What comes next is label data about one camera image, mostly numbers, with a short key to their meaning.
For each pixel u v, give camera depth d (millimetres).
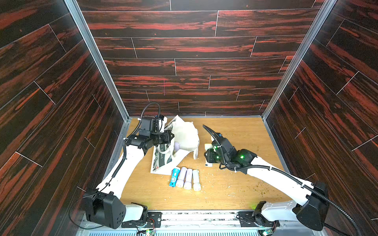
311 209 378
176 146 942
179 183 842
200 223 730
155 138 639
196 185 822
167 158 769
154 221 729
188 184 838
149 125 586
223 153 562
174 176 860
